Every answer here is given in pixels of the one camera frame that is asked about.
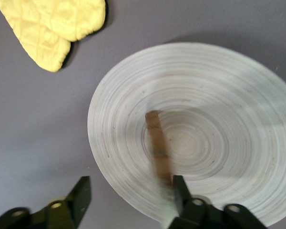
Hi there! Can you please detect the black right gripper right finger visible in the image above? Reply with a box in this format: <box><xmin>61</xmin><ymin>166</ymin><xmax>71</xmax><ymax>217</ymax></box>
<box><xmin>164</xmin><ymin>175</ymin><xmax>267</xmax><ymax>229</ymax></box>

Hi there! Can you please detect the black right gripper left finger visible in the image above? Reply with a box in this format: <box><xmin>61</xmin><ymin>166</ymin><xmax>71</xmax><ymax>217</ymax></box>
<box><xmin>0</xmin><ymin>176</ymin><xmax>92</xmax><ymax>229</ymax></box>

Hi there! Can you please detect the slice of brown toast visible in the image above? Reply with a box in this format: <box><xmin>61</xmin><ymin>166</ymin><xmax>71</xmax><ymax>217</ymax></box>
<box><xmin>144</xmin><ymin>110</ymin><xmax>181</xmax><ymax>229</ymax></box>

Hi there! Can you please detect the round pale wooden plate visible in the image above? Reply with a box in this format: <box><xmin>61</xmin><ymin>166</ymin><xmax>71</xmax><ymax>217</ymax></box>
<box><xmin>87</xmin><ymin>42</ymin><xmax>286</xmax><ymax>227</ymax></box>

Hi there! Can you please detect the yellow quilted oven mitt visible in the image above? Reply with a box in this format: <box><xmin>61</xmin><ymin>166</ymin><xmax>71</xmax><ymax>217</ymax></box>
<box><xmin>0</xmin><ymin>0</ymin><xmax>72</xmax><ymax>73</ymax></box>
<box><xmin>0</xmin><ymin>0</ymin><xmax>108</xmax><ymax>42</ymax></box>

